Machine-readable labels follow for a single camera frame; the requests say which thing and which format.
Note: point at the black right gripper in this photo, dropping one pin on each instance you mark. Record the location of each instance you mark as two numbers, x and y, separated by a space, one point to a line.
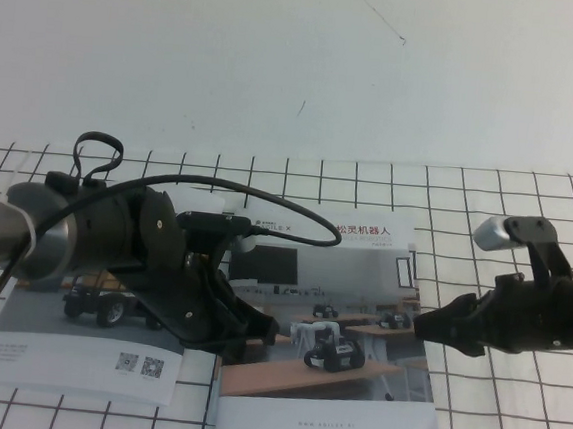
523 315

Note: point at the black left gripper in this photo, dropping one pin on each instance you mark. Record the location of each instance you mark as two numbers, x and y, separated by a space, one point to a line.
183 306

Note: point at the AgileX robotics brochure book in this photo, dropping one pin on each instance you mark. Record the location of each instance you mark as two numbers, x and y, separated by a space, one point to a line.
332 379

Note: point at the black left camera bracket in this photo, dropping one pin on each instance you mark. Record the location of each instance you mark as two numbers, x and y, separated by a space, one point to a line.
205 247

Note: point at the black camera bracket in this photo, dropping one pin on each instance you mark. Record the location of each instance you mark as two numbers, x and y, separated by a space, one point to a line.
205 247
544 247

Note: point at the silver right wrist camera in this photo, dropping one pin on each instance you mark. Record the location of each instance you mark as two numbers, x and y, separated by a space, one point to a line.
495 234

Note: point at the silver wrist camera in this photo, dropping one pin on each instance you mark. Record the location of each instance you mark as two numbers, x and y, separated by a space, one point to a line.
210 220
495 234

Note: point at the black right camera bracket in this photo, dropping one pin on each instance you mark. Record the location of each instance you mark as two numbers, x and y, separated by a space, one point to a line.
544 247

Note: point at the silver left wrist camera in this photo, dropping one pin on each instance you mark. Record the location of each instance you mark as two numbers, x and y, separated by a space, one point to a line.
210 220

